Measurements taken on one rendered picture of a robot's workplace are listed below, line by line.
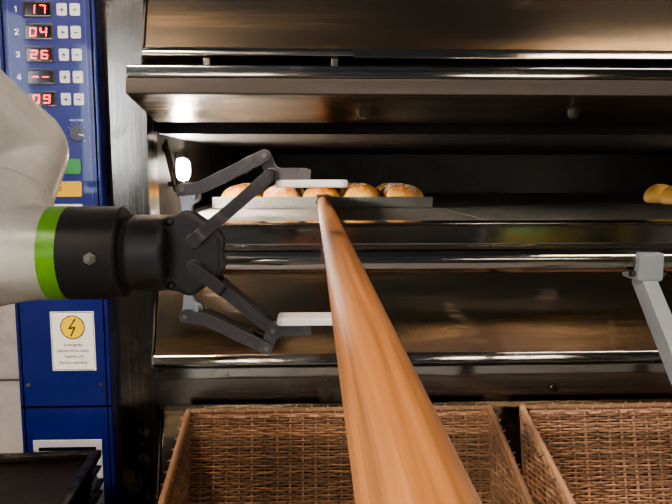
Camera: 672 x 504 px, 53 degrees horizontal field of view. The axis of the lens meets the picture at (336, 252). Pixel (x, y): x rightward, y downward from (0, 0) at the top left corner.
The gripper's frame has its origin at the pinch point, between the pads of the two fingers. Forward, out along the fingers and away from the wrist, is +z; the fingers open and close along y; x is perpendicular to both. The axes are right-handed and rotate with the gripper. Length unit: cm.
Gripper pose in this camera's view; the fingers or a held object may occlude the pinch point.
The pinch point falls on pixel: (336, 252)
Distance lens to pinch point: 66.7
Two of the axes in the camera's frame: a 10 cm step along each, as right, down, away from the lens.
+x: 0.3, 1.2, -9.9
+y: 0.0, 9.9, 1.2
